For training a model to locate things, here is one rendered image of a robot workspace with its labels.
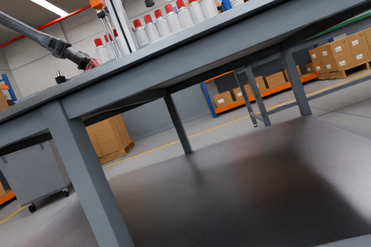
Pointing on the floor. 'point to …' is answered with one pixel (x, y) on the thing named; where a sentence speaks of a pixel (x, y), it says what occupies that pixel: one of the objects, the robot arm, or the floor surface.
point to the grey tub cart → (35, 173)
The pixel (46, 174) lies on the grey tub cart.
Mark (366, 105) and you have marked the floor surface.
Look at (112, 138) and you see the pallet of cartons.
